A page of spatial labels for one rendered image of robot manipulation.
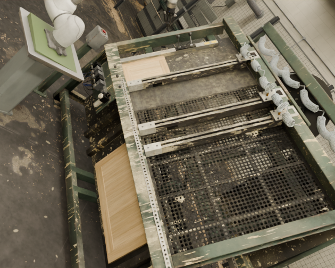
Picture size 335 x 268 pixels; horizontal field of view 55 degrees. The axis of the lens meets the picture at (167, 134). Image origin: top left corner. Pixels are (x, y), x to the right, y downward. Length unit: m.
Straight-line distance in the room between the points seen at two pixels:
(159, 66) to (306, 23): 5.81
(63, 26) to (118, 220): 1.50
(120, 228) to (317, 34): 6.67
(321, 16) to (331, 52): 0.95
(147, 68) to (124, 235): 1.48
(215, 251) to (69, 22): 1.84
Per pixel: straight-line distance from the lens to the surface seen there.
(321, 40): 8.14
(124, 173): 2.70
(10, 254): 2.45
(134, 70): 3.03
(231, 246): 2.06
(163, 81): 2.85
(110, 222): 2.67
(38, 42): 2.54
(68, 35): 2.57
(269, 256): 2.75
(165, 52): 3.15
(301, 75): 3.28
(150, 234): 2.07
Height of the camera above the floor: 1.93
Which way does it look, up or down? 21 degrees down
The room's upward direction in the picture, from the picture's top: 55 degrees clockwise
